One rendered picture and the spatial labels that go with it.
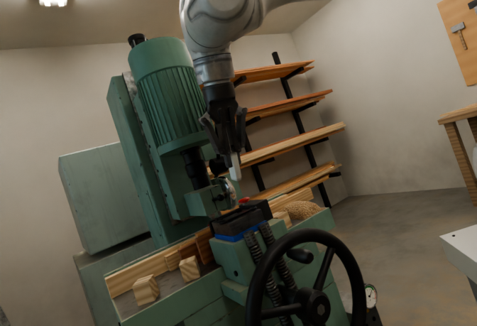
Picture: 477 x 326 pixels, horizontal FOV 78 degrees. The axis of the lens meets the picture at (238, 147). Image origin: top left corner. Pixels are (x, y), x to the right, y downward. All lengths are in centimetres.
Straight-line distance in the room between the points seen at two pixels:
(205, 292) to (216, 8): 57
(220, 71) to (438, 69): 342
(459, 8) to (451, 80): 70
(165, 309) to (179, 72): 58
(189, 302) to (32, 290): 248
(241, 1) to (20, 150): 282
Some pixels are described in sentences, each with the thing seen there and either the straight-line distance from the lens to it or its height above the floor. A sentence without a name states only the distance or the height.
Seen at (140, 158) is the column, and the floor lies 123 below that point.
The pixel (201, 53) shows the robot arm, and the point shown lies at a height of 136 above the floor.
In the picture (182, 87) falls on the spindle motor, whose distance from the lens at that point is 84.
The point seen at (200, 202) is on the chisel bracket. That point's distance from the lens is 83.
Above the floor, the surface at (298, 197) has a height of 93.
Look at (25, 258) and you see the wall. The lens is 309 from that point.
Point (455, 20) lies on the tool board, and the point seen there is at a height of 170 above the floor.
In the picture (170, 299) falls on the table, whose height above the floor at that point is 89.
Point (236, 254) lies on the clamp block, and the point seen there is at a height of 94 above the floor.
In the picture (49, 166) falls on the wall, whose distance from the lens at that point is 311.
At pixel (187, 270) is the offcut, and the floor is 92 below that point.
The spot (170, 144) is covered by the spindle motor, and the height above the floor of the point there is 122.
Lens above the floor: 113
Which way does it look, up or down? 2 degrees up
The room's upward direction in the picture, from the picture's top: 19 degrees counter-clockwise
